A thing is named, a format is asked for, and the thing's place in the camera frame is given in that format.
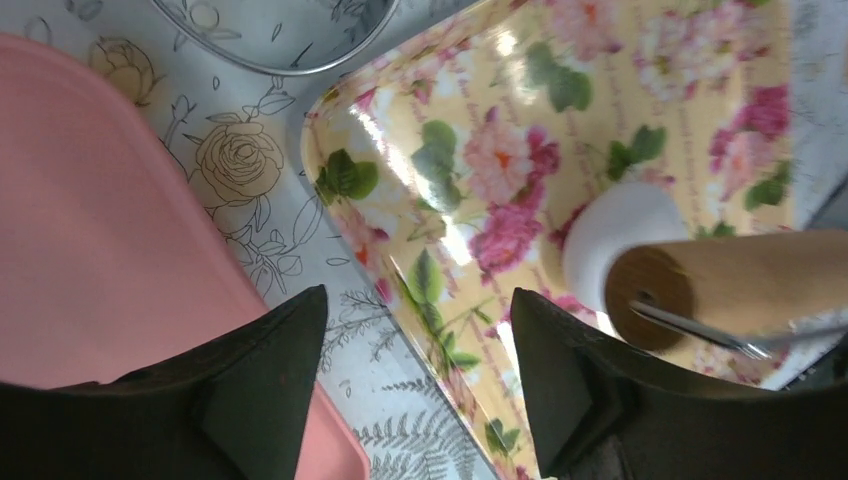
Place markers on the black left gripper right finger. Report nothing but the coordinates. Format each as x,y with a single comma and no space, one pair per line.
599,408

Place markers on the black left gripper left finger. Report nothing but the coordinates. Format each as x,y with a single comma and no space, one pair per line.
232,408

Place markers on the wooden double-ended rolling pin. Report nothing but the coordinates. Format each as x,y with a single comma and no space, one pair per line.
741,285

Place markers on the white dough ball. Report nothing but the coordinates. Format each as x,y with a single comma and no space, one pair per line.
624,216

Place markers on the floral yellow tray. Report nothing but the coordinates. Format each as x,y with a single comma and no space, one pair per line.
457,165

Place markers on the pink plastic tray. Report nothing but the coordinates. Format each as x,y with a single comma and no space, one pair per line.
108,262

